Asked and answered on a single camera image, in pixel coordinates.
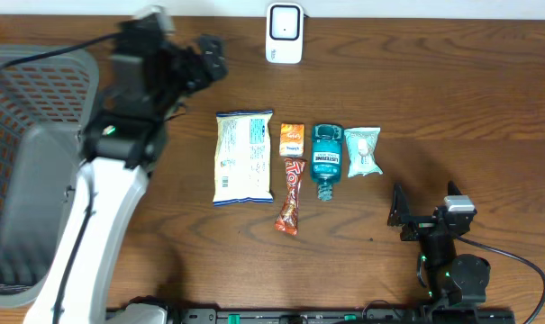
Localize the teal wet wipes pack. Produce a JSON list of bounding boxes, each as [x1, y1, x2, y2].
[[344, 127, 383, 178]]

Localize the teal mouthwash bottle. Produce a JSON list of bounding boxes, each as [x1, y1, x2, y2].
[[310, 123, 343, 202]]

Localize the cream snack bag blue edges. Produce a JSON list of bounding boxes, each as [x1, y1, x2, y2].
[[213, 110, 274, 206]]

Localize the red orange candy bar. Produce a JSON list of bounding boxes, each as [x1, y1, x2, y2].
[[275, 157, 306, 236]]

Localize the small orange tissue pack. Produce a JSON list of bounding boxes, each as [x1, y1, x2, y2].
[[279, 123, 304, 158]]

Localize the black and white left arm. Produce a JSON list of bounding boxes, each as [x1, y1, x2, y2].
[[24, 18, 228, 323]]

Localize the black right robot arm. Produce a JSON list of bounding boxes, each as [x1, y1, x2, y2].
[[387, 181, 491, 308]]

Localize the white barcode scanner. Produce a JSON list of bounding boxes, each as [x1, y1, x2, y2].
[[265, 2, 304, 64]]

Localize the dark grey plastic basket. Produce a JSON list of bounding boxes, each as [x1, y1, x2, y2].
[[0, 44, 99, 308]]

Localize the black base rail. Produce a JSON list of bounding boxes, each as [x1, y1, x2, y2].
[[104, 296, 516, 324]]

